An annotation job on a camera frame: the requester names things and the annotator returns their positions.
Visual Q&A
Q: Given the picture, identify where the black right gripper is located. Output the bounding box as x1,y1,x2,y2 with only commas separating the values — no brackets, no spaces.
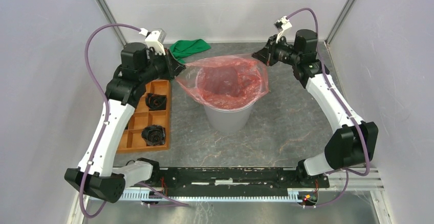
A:
252,34,301,66

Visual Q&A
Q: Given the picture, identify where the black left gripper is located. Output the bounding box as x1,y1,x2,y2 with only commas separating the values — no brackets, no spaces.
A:
139,48,187,84

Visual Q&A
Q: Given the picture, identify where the red plastic trash bag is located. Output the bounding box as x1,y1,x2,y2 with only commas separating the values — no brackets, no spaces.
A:
176,54,269,110

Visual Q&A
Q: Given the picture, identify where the grey plastic trash bin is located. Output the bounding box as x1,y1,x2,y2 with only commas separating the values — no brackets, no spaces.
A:
194,64,264,133

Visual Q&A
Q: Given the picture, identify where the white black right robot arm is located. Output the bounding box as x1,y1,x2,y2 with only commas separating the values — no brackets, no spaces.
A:
252,29,379,187

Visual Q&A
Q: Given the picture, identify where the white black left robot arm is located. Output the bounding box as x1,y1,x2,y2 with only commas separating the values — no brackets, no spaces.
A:
64,42,186,203

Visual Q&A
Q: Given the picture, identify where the black trash bag roll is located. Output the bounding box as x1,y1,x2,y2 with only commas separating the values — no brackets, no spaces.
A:
145,93,167,111

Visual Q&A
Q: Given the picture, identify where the green crumpled cloth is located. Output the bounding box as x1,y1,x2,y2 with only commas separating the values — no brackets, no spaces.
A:
169,39,211,63

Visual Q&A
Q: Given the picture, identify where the black bag roll front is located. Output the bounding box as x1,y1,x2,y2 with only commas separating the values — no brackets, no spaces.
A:
141,125,166,146

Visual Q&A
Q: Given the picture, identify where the orange compartment tray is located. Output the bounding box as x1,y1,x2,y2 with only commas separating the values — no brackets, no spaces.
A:
117,80,171,154

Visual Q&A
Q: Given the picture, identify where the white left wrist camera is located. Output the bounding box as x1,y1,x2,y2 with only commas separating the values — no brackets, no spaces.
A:
139,28,166,56

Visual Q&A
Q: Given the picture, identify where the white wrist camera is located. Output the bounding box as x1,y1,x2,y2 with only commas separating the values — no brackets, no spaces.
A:
274,16,292,43
139,28,166,56

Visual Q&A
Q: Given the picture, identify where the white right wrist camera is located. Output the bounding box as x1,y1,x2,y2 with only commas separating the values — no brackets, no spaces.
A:
274,16,292,43

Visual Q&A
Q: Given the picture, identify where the aluminium corner post right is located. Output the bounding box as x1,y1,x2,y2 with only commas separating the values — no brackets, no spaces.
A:
325,0,356,46

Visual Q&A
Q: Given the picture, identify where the aluminium corner post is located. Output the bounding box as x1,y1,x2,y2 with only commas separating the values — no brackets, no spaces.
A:
325,0,356,46
96,0,127,46

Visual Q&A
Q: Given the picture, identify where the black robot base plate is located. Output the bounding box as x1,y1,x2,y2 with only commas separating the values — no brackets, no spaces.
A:
145,167,330,197

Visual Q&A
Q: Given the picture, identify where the aluminium corner post left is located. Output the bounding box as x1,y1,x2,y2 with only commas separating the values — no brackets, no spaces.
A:
96,0,127,46

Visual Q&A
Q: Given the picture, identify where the aluminium frame rail front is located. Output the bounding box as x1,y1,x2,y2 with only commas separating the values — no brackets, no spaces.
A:
69,167,382,216

